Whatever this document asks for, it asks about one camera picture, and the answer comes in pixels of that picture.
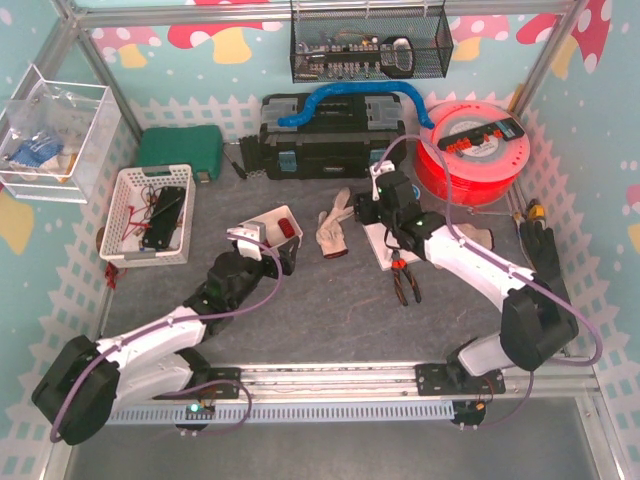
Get white spring box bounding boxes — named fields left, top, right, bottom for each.
left=239, top=205, right=303, bottom=247

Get large red spring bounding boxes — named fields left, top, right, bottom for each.
left=277, top=217, right=296, bottom=239

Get white peg base plate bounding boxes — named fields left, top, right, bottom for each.
left=363, top=223, right=420, bottom=271

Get beige work glove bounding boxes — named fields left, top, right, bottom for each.
left=316, top=187, right=354, bottom=259
left=453, top=223, right=494, bottom=251

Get orange black pliers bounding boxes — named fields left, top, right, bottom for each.
left=390, top=254, right=423, bottom=307

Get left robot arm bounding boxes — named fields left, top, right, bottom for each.
left=31, top=235, right=301, bottom=446

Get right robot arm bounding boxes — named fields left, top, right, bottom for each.
left=354, top=167, right=579, bottom=377

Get black toolbox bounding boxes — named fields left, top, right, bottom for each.
left=258, top=93, right=405, bottom=180

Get black screwdriver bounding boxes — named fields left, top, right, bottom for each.
left=223, top=150, right=248, bottom=180

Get black ribbed block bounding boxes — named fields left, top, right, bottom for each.
left=239, top=135, right=266, bottom=178

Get black device in basket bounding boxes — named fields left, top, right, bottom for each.
left=142, top=186, right=186, bottom=251

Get red filament spool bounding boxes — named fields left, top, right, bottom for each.
left=414, top=100, right=531, bottom=206

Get green plastic case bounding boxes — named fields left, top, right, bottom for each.
left=134, top=124, right=224, bottom=182

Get white plastic basket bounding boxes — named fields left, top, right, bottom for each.
left=100, top=164, right=196, bottom=268

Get black terminal strip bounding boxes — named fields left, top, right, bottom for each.
left=437, top=117, right=524, bottom=153

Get blue white gloves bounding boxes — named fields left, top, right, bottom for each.
left=9, top=135, right=64, bottom=169

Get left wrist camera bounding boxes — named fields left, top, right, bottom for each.
left=226, top=221, right=266, bottom=261

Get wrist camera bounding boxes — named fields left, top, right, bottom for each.
left=369, top=160, right=395, bottom=202
left=226, top=221, right=266, bottom=261

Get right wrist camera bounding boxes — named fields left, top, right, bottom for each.
left=369, top=160, right=395, bottom=202

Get blue corrugated hose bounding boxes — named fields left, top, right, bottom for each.
left=277, top=80, right=436, bottom=131

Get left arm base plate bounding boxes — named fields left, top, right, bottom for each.
left=188, top=367, right=242, bottom=400

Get yellow handled screwdriver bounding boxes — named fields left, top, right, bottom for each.
left=513, top=199, right=546, bottom=225

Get black wire mesh basket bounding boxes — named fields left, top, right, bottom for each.
left=290, top=1, right=453, bottom=83

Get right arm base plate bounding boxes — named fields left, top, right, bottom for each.
left=414, top=362, right=506, bottom=397

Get grey slotted cable duct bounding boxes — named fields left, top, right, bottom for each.
left=107, top=400, right=455, bottom=426

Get clear acrylic wall box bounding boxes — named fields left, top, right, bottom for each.
left=1, top=65, right=121, bottom=204

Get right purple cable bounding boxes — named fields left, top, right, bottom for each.
left=375, top=133, right=604, bottom=433

